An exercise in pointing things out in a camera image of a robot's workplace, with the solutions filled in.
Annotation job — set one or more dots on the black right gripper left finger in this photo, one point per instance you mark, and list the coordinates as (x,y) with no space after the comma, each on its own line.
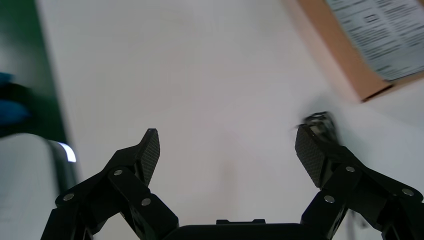
(126,192)

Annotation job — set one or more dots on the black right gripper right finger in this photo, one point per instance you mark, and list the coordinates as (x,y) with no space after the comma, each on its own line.
(348,188)

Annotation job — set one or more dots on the black computer mouse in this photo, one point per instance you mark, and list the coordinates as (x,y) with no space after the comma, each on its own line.
(323,123)

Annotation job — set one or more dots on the brown cardboard storage box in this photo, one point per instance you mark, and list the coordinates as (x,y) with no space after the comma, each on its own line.
(334,49)

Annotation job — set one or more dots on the person in yellow coat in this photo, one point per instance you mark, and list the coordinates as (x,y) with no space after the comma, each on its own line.
(11,112)

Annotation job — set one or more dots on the printed white paper sheet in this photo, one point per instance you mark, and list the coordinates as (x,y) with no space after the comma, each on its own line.
(381,33)

